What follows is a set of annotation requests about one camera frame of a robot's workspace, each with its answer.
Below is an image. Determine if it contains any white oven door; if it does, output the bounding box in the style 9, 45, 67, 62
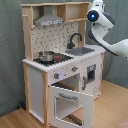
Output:
49, 86, 94, 128

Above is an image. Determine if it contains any black toy faucet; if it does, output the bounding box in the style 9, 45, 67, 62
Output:
67, 33, 82, 49

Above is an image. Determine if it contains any right red stove knob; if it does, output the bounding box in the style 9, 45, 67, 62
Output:
71, 66, 79, 73

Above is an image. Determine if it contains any white cupboard door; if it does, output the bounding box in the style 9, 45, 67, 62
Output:
81, 55, 102, 98

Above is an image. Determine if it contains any grey toy sink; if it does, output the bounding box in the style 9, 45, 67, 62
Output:
66, 47, 94, 56

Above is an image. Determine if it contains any small silver pot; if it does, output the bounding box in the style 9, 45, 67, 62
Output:
39, 51, 54, 62

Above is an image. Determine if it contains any left red stove knob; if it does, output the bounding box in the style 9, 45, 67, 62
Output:
54, 73, 60, 79

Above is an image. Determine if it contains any red stove knob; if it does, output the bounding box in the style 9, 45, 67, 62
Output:
71, 66, 79, 73
54, 73, 60, 79

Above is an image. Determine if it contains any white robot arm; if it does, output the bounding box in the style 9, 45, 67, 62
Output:
87, 0, 128, 59

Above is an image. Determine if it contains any black toy stovetop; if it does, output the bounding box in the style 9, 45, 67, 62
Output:
35, 53, 71, 66

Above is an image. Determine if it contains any wooden toy kitchen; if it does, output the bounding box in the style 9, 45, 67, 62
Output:
22, 2, 104, 127

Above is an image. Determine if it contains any grey range hood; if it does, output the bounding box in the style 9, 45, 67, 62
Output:
35, 5, 64, 27

